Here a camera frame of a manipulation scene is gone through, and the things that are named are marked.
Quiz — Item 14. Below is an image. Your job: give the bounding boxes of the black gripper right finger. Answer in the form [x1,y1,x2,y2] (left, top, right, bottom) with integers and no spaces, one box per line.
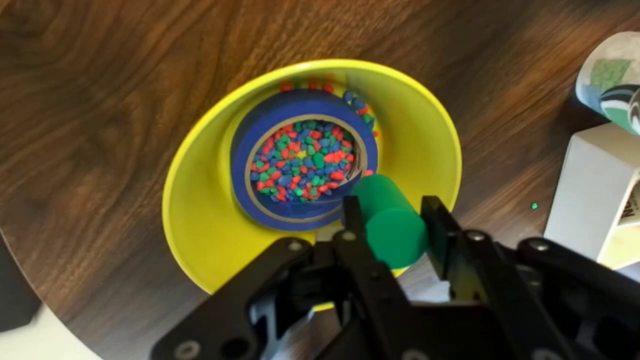
[419,196,575,360]

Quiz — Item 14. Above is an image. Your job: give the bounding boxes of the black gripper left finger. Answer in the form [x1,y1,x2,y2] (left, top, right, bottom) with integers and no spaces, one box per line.
[330,196,410,360]

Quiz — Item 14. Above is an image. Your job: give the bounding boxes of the yellow bowl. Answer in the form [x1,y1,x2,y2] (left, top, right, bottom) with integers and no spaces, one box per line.
[161,60,462,293]

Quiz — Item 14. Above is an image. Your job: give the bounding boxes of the green cylinder block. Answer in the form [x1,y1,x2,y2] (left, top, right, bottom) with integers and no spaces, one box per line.
[353,174,426,268]

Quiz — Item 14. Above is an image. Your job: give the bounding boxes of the blue tape roll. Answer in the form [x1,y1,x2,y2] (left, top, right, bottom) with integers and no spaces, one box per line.
[230,89,379,230]

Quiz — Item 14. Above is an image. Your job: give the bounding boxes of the white wooden box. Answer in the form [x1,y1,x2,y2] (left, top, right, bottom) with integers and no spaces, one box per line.
[543,124,640,268]

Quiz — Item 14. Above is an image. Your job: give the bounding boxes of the patterned paper cup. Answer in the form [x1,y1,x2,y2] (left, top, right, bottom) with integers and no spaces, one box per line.
[574,32,640,136]

